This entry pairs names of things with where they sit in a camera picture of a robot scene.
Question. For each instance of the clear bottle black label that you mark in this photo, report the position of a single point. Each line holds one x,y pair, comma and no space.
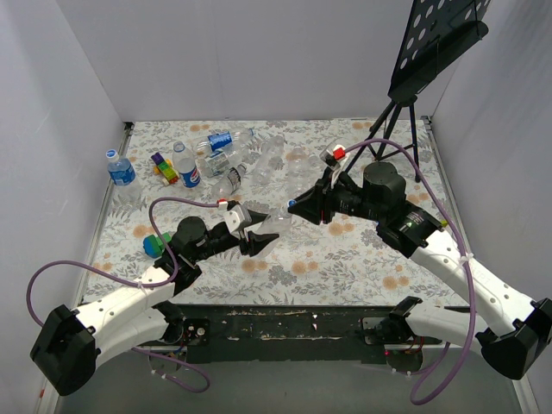
229,183

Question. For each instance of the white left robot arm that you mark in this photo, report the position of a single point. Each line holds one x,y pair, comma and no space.
72,344

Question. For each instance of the black music stand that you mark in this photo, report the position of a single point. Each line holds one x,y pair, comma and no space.
437,34

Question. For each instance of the Pepsi plastic bottle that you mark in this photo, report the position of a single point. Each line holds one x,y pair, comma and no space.
211,143
185,164

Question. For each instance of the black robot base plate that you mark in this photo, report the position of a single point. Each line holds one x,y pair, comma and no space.
231,333

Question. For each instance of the Pocari Sweat cap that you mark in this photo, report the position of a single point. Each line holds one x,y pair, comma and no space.
112,155

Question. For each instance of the small labelled clear bottle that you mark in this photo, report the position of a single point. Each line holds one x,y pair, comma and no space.
221,160

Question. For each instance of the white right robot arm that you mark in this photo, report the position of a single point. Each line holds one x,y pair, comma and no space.
511,329

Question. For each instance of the Pocari Sweat plastic bottle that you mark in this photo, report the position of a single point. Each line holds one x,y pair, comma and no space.
124,178

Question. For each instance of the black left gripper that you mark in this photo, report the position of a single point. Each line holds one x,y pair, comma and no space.
244,238

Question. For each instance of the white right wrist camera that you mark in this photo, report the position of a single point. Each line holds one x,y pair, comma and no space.
336,158

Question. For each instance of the tall clear plastic bottle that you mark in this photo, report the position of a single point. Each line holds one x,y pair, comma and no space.
271,155

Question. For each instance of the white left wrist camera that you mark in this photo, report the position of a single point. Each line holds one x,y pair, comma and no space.
235,216

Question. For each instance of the colourful toy block car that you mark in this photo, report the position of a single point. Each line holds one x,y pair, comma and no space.
164,169

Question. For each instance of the blue green toy block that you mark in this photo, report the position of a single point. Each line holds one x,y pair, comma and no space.
153,245

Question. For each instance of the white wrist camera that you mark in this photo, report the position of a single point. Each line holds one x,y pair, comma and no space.
235,216
336,158

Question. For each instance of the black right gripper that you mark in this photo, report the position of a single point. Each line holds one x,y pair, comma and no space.
324,203

